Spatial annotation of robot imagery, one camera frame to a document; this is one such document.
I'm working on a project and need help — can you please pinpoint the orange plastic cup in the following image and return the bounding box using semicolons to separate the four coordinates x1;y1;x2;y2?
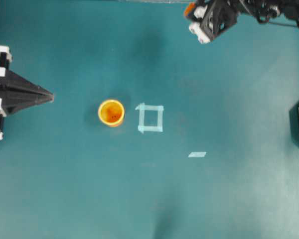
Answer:
98;99;125;127

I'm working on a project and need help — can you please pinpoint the tape square marker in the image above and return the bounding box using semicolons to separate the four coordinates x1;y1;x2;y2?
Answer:
135;103;164;133

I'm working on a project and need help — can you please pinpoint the small tape strip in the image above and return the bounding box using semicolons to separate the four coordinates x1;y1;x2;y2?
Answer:
188;151;207;158

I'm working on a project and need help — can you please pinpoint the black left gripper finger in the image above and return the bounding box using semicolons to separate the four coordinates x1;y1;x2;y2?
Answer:
0;96;54;117
0;69;54;98

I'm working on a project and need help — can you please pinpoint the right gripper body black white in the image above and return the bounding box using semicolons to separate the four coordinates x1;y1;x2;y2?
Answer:
184;0;239;44

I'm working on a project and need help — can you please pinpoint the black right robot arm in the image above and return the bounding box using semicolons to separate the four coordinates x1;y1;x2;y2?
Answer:
0;0;299;116

